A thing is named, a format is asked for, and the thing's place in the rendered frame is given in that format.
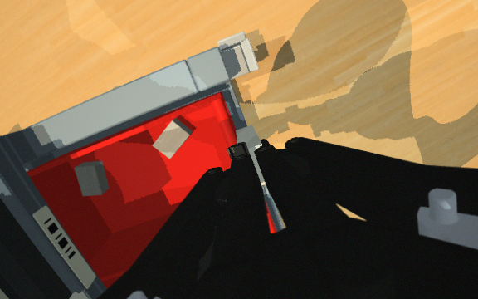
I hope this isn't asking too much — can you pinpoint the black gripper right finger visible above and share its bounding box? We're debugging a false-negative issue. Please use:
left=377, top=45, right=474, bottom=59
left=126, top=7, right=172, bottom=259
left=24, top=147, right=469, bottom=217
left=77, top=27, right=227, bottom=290
left=244, top=125, right=478, bottom=299

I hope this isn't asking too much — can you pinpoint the black tool case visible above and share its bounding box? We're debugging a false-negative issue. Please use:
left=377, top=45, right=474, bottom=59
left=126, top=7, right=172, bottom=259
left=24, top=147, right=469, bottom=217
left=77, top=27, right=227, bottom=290
left=0, top=198, right=72, bottom=299

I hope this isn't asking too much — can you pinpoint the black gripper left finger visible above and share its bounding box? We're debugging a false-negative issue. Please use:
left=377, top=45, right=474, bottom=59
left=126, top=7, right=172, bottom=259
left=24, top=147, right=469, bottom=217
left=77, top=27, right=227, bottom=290
left=96, top=128, right=271, bottom=299

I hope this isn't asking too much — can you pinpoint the grey metal block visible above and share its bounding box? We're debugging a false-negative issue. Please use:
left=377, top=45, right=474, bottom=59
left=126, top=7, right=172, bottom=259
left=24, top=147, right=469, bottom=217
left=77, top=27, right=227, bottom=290
left=75, top=161, right=110, bottom=196

